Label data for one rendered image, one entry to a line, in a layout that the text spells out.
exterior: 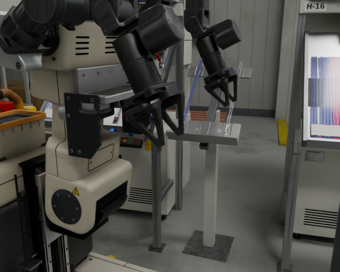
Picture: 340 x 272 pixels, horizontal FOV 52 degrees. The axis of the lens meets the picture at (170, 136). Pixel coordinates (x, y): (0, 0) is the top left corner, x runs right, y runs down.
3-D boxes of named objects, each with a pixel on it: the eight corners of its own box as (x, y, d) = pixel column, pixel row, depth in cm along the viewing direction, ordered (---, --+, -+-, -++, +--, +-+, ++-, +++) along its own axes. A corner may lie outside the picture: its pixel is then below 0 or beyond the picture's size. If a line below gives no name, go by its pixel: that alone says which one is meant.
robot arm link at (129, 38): (121, 40, 67) (103, 40, 62) (149, 22, 64) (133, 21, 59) (135, 73, 68) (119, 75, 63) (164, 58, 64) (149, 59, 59)
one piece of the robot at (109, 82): (54, 154, 89) (46, 68, 83) (114, 130, 113) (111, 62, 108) (106, 163, 83) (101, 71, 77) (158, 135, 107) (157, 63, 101)
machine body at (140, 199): (167, 223, 230) (167, 133, 213) (73, 209, 248) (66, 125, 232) (189, 185, 290) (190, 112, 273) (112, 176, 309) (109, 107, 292)
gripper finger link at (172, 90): (199, 126, 69) (180, 82, 68) (185, 134, 62) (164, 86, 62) (171, 137, 72) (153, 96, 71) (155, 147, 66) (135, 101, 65)
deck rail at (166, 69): (152, 135, 186) (149, 129, 181) (149, 135, 187) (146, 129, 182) (177, 40, 221) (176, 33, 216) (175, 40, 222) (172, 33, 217)
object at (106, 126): (149, 135, 187) (145, 128, 181) (42, 127, 204) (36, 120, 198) (149, 133, 187) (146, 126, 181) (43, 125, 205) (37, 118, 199)
